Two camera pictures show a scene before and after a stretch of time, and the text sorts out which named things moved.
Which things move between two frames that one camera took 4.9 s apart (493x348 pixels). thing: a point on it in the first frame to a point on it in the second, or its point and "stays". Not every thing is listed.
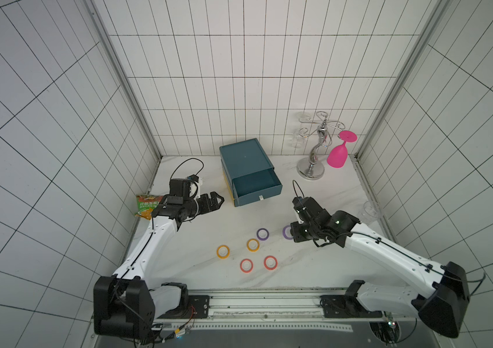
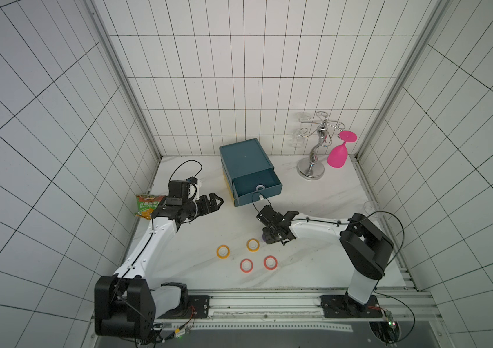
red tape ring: [241, 267] stays
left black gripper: [206, 206] stays
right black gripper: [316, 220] to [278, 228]
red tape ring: [275, 262] stays
